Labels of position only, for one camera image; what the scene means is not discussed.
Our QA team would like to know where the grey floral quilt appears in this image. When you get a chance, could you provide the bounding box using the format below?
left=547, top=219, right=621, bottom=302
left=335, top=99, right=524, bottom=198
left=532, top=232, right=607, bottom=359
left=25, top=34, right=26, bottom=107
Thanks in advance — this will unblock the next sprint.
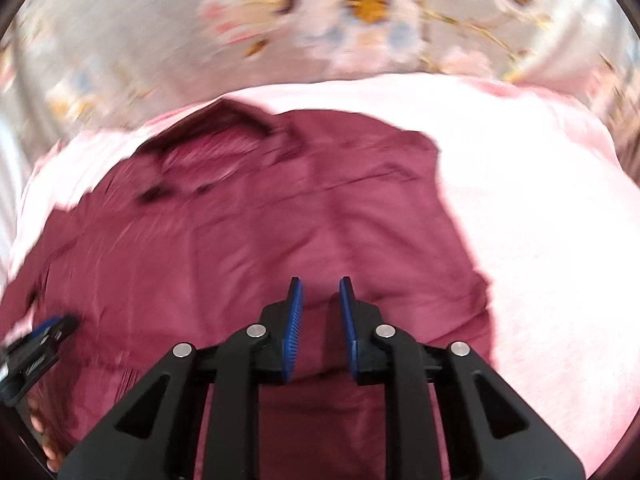
left=0, top=0, right=640, bottom=161

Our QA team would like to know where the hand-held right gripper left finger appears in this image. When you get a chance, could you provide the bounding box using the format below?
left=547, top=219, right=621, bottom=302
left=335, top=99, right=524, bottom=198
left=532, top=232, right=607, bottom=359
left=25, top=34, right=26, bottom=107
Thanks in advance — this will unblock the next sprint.
left=57, top=276, right=304, bottom=480

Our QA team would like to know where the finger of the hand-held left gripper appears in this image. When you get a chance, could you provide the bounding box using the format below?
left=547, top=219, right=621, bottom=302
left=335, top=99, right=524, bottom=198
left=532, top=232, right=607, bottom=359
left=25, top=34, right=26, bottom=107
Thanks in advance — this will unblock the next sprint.
left=27, top=314, right=80, bottom=347

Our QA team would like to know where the maroon quilted jacket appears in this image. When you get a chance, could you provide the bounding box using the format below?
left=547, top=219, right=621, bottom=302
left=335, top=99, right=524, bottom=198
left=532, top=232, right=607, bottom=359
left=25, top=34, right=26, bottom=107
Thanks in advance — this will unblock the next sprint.
left=0, top=100, right=496, bottom=480

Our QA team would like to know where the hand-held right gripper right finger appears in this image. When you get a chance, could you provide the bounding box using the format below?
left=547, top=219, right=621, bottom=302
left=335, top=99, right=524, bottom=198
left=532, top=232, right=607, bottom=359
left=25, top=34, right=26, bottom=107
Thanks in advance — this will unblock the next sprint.
left=339, top=276, right=587, bottom=480

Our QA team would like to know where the person's left hand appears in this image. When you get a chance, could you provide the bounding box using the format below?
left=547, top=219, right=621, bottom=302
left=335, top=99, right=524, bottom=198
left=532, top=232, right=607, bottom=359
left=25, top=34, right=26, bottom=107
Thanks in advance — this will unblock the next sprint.
left=26, top=394, right=67, bottom=473

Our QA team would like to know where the pink printed blanket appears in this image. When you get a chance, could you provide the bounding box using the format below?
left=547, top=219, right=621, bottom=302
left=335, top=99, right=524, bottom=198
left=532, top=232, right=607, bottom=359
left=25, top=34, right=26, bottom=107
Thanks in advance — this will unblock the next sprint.
left=0, top=72, right=627, bottom=479

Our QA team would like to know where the white satin sheet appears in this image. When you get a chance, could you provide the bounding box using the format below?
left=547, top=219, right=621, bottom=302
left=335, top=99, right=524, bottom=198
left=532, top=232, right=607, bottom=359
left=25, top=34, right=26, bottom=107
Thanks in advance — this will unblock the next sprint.
left=0, top=122, right=32, bottom=266

